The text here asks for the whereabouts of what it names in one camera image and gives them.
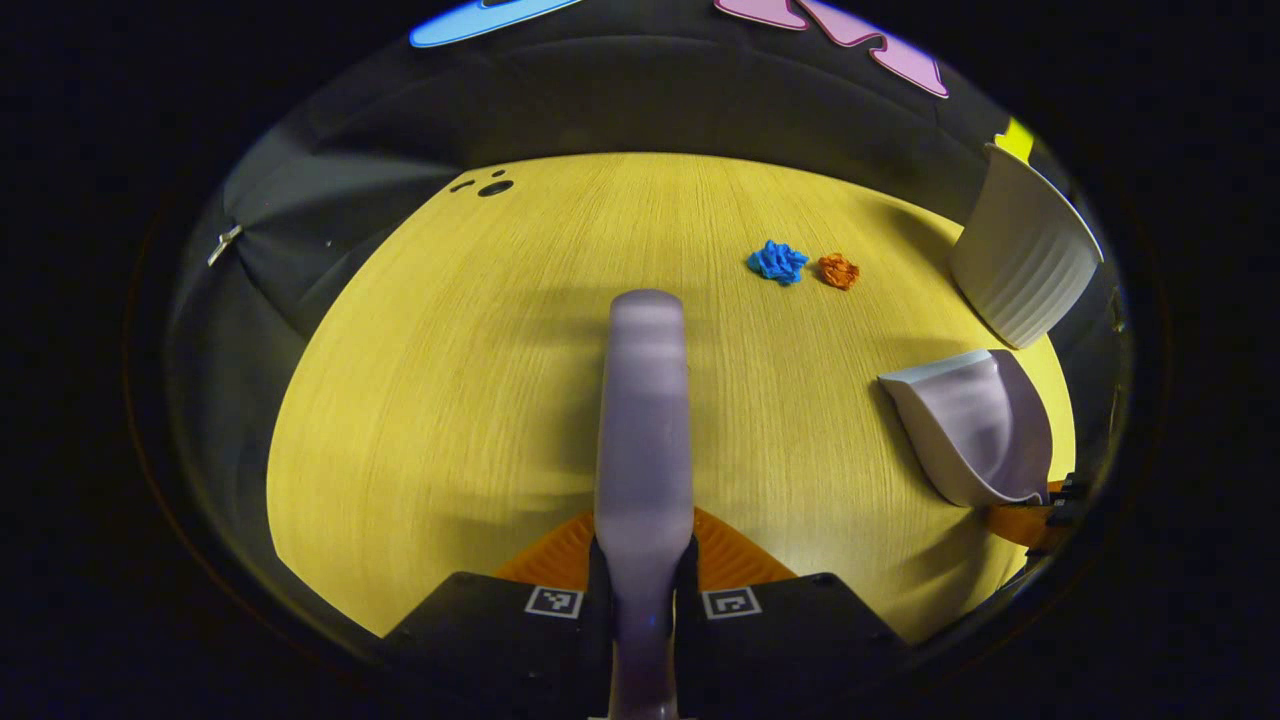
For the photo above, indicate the small pink broom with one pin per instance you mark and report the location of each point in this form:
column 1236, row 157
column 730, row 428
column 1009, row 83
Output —
column 645, row 420

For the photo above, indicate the yellow wooden desktop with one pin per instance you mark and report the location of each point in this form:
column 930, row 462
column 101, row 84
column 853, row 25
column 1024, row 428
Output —
column 450, row 400

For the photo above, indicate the white ribbed garbage bin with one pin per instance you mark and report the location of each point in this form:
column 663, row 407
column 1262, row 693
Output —
column 1020, row 260

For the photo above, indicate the white cloth clip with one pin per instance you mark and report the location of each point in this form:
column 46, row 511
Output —
column 225, row 244

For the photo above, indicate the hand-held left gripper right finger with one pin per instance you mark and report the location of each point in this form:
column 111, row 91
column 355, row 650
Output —
column 790, row 625

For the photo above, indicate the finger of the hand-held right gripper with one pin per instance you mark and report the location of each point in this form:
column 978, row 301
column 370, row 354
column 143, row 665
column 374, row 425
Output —
column 1020, row 522

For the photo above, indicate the pink dustpan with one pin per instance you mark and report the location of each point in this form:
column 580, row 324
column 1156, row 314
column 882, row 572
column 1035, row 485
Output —
column 975, row 430

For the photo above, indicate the orange paper trash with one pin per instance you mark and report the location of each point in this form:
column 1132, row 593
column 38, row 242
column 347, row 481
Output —
column 838, row 271

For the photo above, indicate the black backdrop cloth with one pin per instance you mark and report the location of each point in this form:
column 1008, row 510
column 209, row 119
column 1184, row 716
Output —
column 700, row 110

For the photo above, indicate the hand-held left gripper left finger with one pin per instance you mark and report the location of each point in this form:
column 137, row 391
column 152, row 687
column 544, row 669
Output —
column 490, row 620

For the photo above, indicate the blue paper trash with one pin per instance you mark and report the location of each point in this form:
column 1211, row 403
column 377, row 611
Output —
column 777, row 262

